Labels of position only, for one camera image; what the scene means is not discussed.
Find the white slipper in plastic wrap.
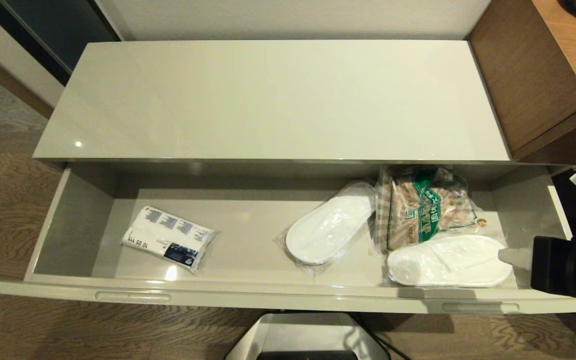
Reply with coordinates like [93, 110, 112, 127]
[275, 181, 381, 276]
[382, 234, 519, 290]

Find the green clear snack bag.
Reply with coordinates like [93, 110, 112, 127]
[374, 165, 489, 255]

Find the wide beige cabinet drawer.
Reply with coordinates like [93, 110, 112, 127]
[0, 162, 576, 315]

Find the brown wooden desk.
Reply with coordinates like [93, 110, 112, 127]
[468, 0, 576, 169]

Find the white tissue pack blue print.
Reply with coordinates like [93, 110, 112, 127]
[120, 205, 217, 275]

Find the dark glass door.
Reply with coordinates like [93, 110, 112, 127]
[0, 0, 121, 88]

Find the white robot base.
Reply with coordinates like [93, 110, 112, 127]
[224, 312, 391, 360]

